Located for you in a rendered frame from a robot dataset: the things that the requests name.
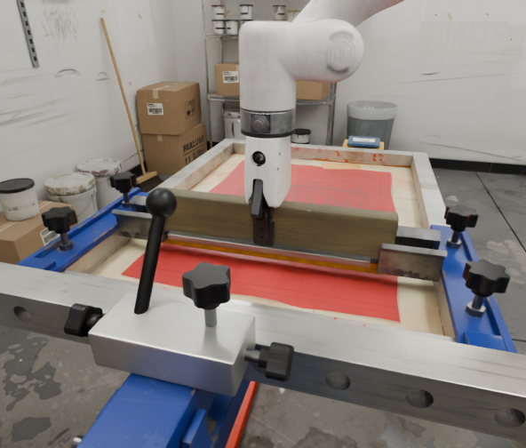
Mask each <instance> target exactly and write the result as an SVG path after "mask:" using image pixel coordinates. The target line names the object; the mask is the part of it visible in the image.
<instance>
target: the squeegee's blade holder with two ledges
mask: <svg viewBox="0 0 526 448"><path fill-rule="evenodd" d="M167 236H168V239H170V240H176V241H182V242H189V243H195V244H207V245H213V246H219V247H226V248H232V249H239V250H245V251H252V252H263V253H270V254H276V255H282V256H289V257H295V258H301V259H308V260H319V261H327V262H333V263H339V264H346V265H352V266H358V267H365V268H369V267H370V264H371V258H369V257H363V256H356V255H349V254H343V253H335V252H324V251H317V250H310V249H303V248H297V247H290V246H283V245H277V244H274V245H273V246H267V245H261V244H255V243H253V242H251V241H244V240H238V239H231V238H225V237H217V236H206V235H198V234H192V233H185V232H179V231H172V230H171V231H170V232H169V233H168V234H167Z"/></svg>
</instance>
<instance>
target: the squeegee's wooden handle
mask: <svg viewBox="0 0 526 448"><path fill-rule="evenodd" d="M167 189H169V190H170V191H171V192H172V193H173V194H174V195H175V196H176V199H177V202H178V204H177V209H176V210H175V212H174V214H173V215H172V216H170V217H168V218H166V219H165V223H164V233H165V234H166V235H167V234H168V233H169V232H170V231H171V230H172V231H179V232H185V233H192V234H198V235H206V236H217V237H225V238H231V239H238V240H244V241H251V242H253V221H252V217H251V206H252V204H251V205H248V204H247V203H246V201H245V196H235V195H226V194H218V193H210V192H201V191H193V190H185V189H176V188H167ZM272 221H273V222H274V223H275V236H274V244H277V245H283V246H290V247H297V248H303V249H310V250H317V251H324V252H335V253H343V254H349V255H356V256H363V257H369V258H371V263H373V264H378V263H379V252H380V246H381V244H382V243H383V244H395V239H396V233H397V229H398V221H399V220H398V213H397V212H384V211H376V210H367V209H359V208H351V207H342V206H334V205H326V204H310V203H301V202H292V201H284V200H283V202H282V203H281V205H280V206H279V207H277V208H274V207H273V219H272Z"/></svg>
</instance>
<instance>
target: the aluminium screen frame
mask: <svg viewBox="0 0 526 448"><path fill-rule="evenodd" d="M245 144H246V140H234V139H224V140H223V141H221V142H220V143H219V144H217V145H216V146H215V147H213V148H211V149H210V150H208V151H207V152H205V153H204V154H203V155H201V156H199V157H198V158H197V159H196V160H195V161H193V162H192V163H190V164H188V165H187V166H186V167H184V168H183V169H181V170H180V171H178V172H177V173H175V174H174V175H172V176H171V177H170V178H169V179H168V180H166V181H164V182H163V183H161V184H160V185H159V186H157V187H160V188H176V189H185V190H190V189H191V188H193V187H194V186H195V185H196V184H198V183H199V182H200V181H201V180H203V179H204V178H205V177H206V176H207V175H208V174H210V173H211V172H212V171H213V170H215V169H216V168H217V167H218V166H219V165H221V164H222V163H223V162H224V161H226V160H227V159H228V158H229V157H230V156H232V155H233V154H239V155H245ZM291 158H294V159H306V160H316V161H327V162H339V163H350V164H371V165H382V166H393V167H404V168H411V173H412V178H413V183H414V188H415V192H416V197H417V201H418V209H419V215H420V219H421V224H422V228H428V229H430V226H431V224H433V225H441V226H449V227H450V225H447V224H446V223H445V221H446V219H445V218H444V214H445V210H446V208H445V205H444V202H443V200H442V196H441V193H440V190H439V188H438V185H437V182H436V179H435V176H434V173H433V170H432V167H431V164H430V162H429V159H428V156H427V153H420V152H408V151H395V150H383V149H370V148H346V147H333V146H321V145H308V144H296V143H291ZM157 187H156V188H157ZM154 189H155V188H154ZM154 189H152V190H154ZM152 190H151V191H152ZM151 191H150V192H151ZM131 239H132V238H131V237H125V236H119V232H118V229H117V230H116V231H115V232H113V233H112V234H111V235H109V236H108V237H106V238H105V239H104V240H102V241H101V242H100V243H98V244H97V245H95V246H94V247H93V248H92V249H90V250H89V251H88V252H87V253H86V254H84V255H83V256H82V257H80V258H79V259H78V260H76V261H75V262H73V263H72V264H71V265H69V266H68V267H67V268H65V269H64V270H62V271H61V272H60V273H64V274H69V275H74V276H83V277H89V278H94V279H99V280H104V281H109V282H114V283H119V284H128V285H134V286H139V283H136V282H132V281H126V280H121V279H115V278H111V277H105V276H95V275H91V272H92V271H93V270H95V269H96V268H97V267H98V266H100V265H101V264H102V263H103V262H104V261H106V260H107V259H108V258H109V257H111V256H112V255H113V254H114V253H115V252H117V251H118V250H119V249H120V248H121V247H123V246H124V245H125V244H126V243H128V242H129V241H130V240H131ZM433 284H434V292H435V297H436V301H437V306H438V310H439V315H440V320H441V325H442V333H443V336H442V335H438V334H432V333H427V332H418V331H413V330H407V329H402V328H397V327H392V326H386V325H381V324H372V323H366V322H361V321H356V320H351V319H345V318H340V317H335V316H326V315H320V314H316V313H310V312H305V311H299V310H295V309H289V308H279V307H275V306H269V305H264V304H258V303H254V302H249V301H243V300H234V299H230V301H229V303H235V304H240V305H244V306H250V307H255V308H264V309H270V310H274V311H280V312H285V313H290V314H295V315H301V316H310V317H315V318H320V319H325V320H331V321H335V322H341V323H346V324H355V325H360V326H365V327H370V328H376V329H380V330H386V331H391V332H400V333H406V334H410V335H416V336H421V337H426V338H431V339H437V340H446V341H451V342H456V339H455V334H454V331H453V327H452V322H451V319H450V311H449V308H448V304H447V300H446V296H445V292H444V289H443V284H442V278H441V276H440V279H439V282H434V281H433ZM153 289H155V290H159V291H165V292H174V293H179V294H183V291H182V290H177V289H172V288H167V287H162V286H156V285H153ZM456 343H457V342H456Z"/></svg>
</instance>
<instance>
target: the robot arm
mask: <svg viewBox="0 0 526 448"><path fill-rule="evenodd" d="M402 1H404V0H311V1H310V2H309V3H308V4H307V6H306V7H305V8H304V9H303V10H302V12H301V13H300V14H299V15H298V16H297V17H296V19H295V20H294V21H293V22H289V21H283V20H254V21H248V22H246V23H244V24H243V25H242V26H241V28H240V31H239V72H240V112H241V134H243V135H245V136H246V144H245V162H244V194H245V201H246V203H247V204H248V205H251V204H252V206H251V217H252V221H253V243H255V244H261V245H267V246H273V245H274V236H275V223H274V222H273V221H272V219H273V207H274V208H277V207H279V206H280V205H281V203H282V202H283V199H284V198H285V197H286V195H287V193H288V192H289V190H290V187H291V135H292V134H294V132H295V107H296V89H297V81H298V80H302V81H311V82H318V83H326V84H332V83H337V82H340V81H343V80H345V79H347V78H349V77H350V76H351V75H352V74H353V73H354V72H355V71H356V70H357V69H358V68H359V66H360V65H361V62H362V60H363V54H364V45H363V39H362V37H361V35H360V33H359V32H358V30H357V29H356V28H355V27H357V26H358V25H359V24H361V23H362V22H363V21H365V20H367V19H368V18H369V17H370V16H372V15H374V14H376V13H378V12H381V11H383V10H385V9H387V8H389V7H391V6H394V5H396V4H399V3H400V2H402ZM263 200H267V201H266V202H263ZM262 208H267V212H266V211H262Z"/></svg>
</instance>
